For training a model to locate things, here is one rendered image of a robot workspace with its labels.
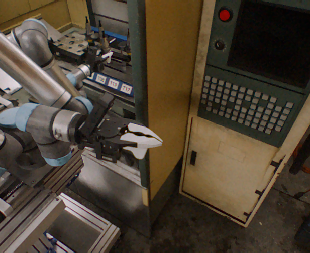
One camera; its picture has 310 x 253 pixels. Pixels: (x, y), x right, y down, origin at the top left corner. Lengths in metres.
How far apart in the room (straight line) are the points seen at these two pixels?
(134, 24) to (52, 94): 0.31
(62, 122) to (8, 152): 0.37
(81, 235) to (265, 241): 1.36
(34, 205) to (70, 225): 0.93
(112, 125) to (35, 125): 0.18
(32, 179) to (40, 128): 0.47
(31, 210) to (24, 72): 0.56
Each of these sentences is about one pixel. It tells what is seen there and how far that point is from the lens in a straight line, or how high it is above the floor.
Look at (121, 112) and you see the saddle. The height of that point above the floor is 0.75.
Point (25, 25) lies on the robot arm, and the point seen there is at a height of 1.49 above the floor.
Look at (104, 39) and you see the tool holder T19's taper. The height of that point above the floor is 1.28.
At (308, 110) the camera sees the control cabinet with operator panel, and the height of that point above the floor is 1.27.
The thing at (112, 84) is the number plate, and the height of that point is 0.93.
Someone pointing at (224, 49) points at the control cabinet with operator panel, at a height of 1.46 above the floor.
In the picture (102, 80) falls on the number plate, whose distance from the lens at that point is 1.89.
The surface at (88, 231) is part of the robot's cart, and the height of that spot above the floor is 0.21.
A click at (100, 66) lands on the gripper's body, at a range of 1.62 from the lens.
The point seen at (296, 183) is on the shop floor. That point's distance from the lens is 2.68.
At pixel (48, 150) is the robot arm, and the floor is 1.49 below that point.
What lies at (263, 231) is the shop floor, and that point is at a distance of 2.33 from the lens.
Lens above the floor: 2.01
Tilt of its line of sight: 46 degrees down
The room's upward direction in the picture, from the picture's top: straight up
